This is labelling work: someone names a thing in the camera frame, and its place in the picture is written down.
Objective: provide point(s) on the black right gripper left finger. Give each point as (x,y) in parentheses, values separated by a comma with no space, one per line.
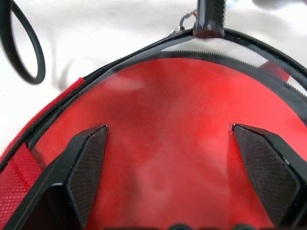
(62,182)

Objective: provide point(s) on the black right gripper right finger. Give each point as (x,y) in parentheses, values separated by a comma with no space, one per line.
(271,167)

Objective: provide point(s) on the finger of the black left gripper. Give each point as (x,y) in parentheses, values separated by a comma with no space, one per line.
(208,16)

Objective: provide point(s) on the black red paddle case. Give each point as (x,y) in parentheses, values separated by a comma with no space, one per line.
(14,182)

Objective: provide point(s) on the red table tennis paddle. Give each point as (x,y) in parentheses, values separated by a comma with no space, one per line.
(168,119)

